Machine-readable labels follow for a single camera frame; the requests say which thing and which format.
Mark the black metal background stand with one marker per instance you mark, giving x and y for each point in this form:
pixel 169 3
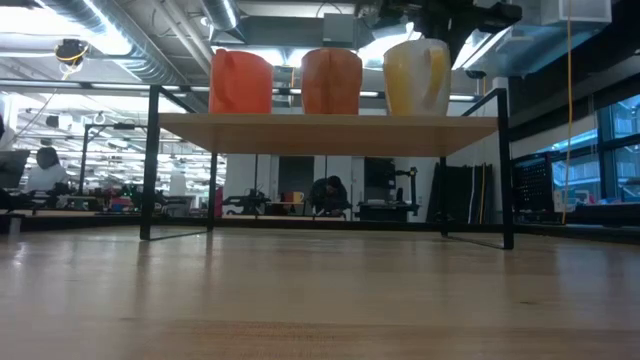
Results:
pixel 84 160

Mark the black background device stand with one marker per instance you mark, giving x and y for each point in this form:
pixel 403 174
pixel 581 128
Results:
pixel 412 185

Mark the bright orange mug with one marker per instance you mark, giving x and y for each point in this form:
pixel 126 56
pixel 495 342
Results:
pixel 240 85

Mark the black leaning panels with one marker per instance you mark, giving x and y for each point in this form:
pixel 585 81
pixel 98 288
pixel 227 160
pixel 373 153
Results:
pixel 460 195

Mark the black pegboard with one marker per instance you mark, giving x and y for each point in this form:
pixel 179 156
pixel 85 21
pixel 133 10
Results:
pixel 532 182

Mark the small yellow background mug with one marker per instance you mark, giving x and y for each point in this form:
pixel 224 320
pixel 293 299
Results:
pixel 298 197

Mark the wooden shelf with black frame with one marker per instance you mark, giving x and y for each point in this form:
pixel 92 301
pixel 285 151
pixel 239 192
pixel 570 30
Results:
pixel 325 135

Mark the black metal table frame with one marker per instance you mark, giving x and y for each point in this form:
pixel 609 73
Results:
pixel 400 226

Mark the grey square duct box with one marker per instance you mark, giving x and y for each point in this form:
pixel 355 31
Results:
pixel 340 27

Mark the dark background monitor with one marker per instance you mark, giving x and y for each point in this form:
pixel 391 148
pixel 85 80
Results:
pixel 11 167

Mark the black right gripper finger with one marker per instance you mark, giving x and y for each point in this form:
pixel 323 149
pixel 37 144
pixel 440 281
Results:
pixel 457 40

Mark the round silver ventilation duct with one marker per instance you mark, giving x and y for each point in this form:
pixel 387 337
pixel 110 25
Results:
pixel 222 12

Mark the brown orange mug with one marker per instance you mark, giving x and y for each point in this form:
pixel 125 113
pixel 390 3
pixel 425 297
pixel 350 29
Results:
pixel 331 82

